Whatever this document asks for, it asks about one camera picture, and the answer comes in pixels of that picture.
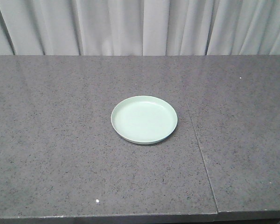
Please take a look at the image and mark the white pleated curtain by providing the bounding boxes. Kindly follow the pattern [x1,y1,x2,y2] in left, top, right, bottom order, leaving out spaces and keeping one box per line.
[0,0,280,56]

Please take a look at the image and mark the light green round plate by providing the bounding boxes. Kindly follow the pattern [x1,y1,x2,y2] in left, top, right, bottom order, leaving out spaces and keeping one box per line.
[111,96,178,145]

